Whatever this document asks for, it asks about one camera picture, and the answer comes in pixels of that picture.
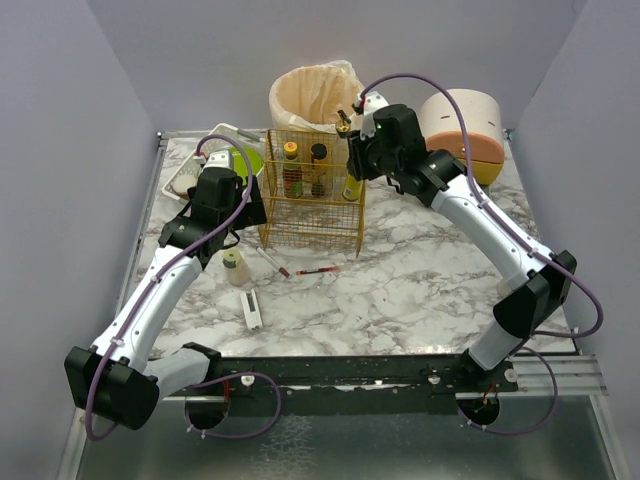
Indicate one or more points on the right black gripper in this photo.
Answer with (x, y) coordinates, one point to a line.
(356, 156)

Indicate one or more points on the bin with plastic bag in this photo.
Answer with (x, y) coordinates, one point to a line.
(309, 98)

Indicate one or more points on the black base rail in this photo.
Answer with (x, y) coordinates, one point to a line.
(345, 385)

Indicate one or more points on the small yellow label bottle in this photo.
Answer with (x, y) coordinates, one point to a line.
(352, 188)

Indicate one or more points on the white red marker pen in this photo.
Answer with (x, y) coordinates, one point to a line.
(275, 264)

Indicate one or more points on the white plastic basket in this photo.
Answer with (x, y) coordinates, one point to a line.
(255, 139)

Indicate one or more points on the steel cream cup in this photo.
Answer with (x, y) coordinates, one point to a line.
(182, 184)

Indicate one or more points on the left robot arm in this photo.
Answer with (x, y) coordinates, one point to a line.
(115, 377)

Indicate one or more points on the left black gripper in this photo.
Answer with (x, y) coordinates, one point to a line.
(253, 211)

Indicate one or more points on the red filled tube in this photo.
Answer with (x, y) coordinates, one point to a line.
(317, 270)

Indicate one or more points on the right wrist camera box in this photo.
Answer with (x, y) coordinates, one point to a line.
(364, 109)

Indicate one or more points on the white bottle black lid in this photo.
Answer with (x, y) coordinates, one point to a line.
(503, 289)

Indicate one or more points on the red sauce bottle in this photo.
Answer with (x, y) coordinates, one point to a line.
(292, 171)

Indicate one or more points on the green fried egg plate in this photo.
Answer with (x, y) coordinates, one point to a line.
(239, 165)

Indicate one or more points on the white rectangular case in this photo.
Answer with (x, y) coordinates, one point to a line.
(251, 310)

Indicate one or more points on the gold wire rack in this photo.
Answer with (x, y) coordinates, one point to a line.
(327, 223)

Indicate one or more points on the gold spice jar black cap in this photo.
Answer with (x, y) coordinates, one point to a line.
(319, 166)

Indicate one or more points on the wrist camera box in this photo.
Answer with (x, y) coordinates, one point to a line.
(364, 109)
(218, 159)

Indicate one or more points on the clear shaker green lid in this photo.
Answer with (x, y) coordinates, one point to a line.
(236, 268)

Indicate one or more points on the clear glass oil bottle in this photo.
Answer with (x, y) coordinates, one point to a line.
(343, 125)

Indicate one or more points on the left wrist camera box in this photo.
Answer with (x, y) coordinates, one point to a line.
(218, 159)

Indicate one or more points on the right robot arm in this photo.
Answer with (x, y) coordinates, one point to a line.
(390, 144)

